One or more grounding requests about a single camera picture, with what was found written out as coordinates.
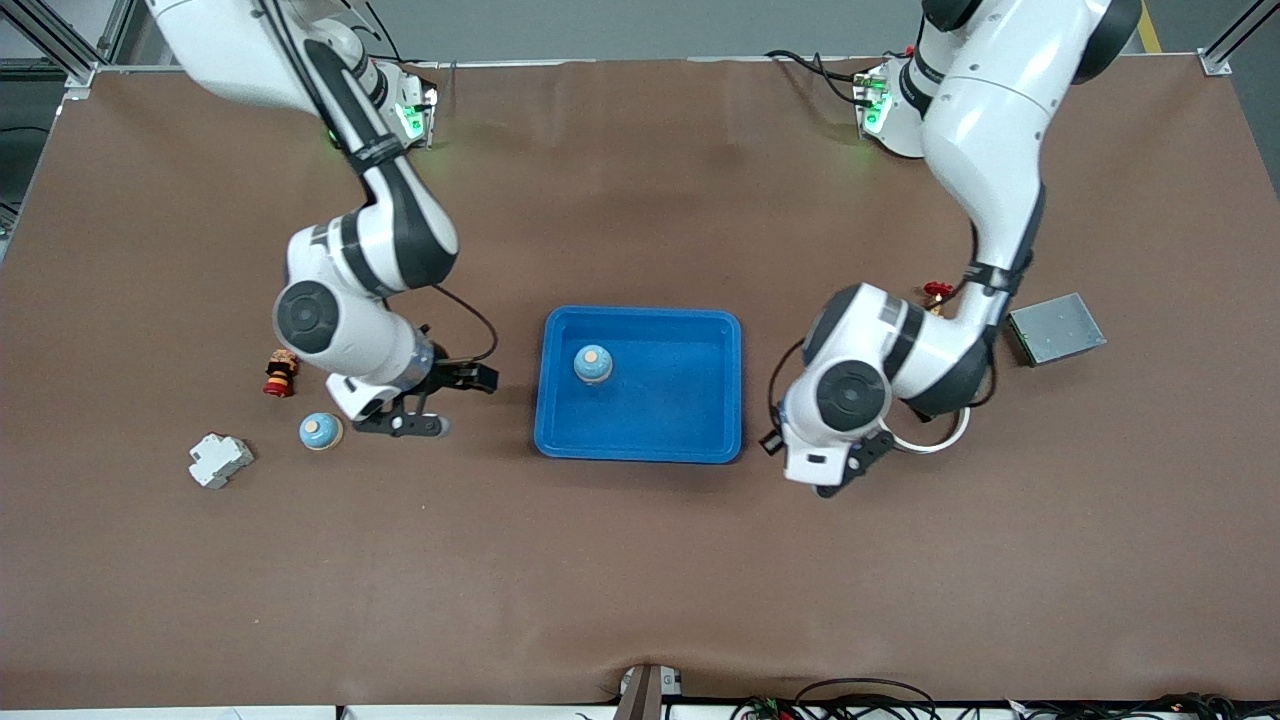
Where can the light blue bell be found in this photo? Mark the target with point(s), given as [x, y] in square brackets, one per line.
[321, 431]
[593, 364]

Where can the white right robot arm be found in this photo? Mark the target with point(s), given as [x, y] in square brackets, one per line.
[345, 330]

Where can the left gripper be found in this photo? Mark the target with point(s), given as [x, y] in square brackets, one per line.
[767, 439]

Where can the blue plastic tray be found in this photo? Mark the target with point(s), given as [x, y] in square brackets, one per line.
[670, 400]

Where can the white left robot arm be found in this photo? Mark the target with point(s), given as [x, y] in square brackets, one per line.
[1000, 130]

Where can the grey table edge bracket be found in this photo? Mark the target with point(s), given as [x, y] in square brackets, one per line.
[645, 695]

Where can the white circuit breaker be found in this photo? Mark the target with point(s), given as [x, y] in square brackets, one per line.
[220, 460]

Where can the aluminium frame post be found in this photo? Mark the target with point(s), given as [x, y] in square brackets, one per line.
[55, 40]
[1225, 45]

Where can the red yellow stacked switch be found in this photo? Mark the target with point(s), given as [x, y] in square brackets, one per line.
[281, 375]

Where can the silver metal box module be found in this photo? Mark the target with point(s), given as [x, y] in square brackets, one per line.
[1058, 328]

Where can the white semicircular pipe clamp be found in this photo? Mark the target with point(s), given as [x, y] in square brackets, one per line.
[940, 447]

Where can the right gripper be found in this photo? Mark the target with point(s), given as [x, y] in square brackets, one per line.
[449, 374]

